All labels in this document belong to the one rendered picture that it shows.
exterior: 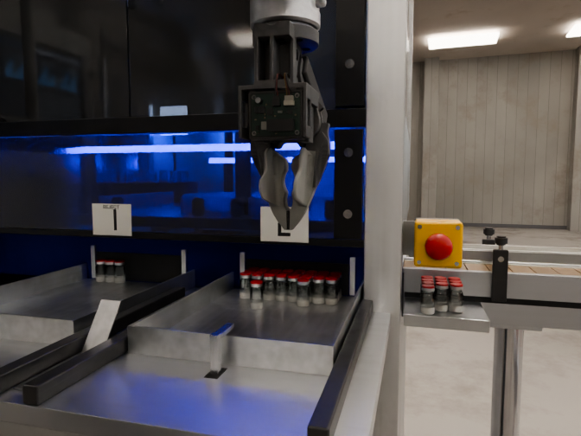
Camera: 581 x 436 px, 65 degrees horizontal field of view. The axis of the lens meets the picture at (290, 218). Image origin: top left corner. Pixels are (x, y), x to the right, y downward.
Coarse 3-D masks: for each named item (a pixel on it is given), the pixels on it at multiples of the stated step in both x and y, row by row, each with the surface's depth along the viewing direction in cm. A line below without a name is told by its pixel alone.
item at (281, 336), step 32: (224, 288) 85; (160, 320) 64; (192, 320) 70; (224, 320) 70; (256, 320) 70; (288, 320) 70; (320, 320) 70; (352, 320) 66; (128, 352) 57; (160, 352) 56; (192, 352) 55; (224, 352) 54; (256, 352) 53; (288, 352) 52; (320, 352) 51
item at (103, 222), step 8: (96, 208) 87; (104, 208) 87; (112, 208) 86; (120, 208) 86; (128, 208) 85; (96, 216) 87; (104, 216) 87; (112, 216) 86; (120, 216) 86; (128, 216) 85; (96, 224) 87; (104, 224) 87; (112, 224) 86; (120, 224) 86; (128, 224) 86; (96, 232) 88; (104, 232) 87; (112, 232) 87; (120, 232) 86; (128, 232) 86
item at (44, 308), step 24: (0, 288) 78; (24, 288) 83; (48, 288) 88; (72, 288) 90; (96, 288) 90; (120, 288) 90; (144, 288) 90; (168, 288) 82; (0, 312) 63; (24, 312) 74; (48, 312) 74; (72, 312) 74; (0, 336) 62; (24, 336) 61; (48, 336) 60
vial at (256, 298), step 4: (252, 284) 75; (260, 284) 75; (252, 288) 75; (256, 288) 75; (260, 288) 76; (252, 292) 75; (256, 292) 75; (260, 292) 75; (252, 296) 75; (256, 296) 75; (260, 296) 75; (252, 300) 75; (256, 300) 75; (260, 300) 75; (252, 304) 75; (256, 304) 75; (260, 304) 75; (252, 308) 75; (256, 308) 75; (260, 308) 75
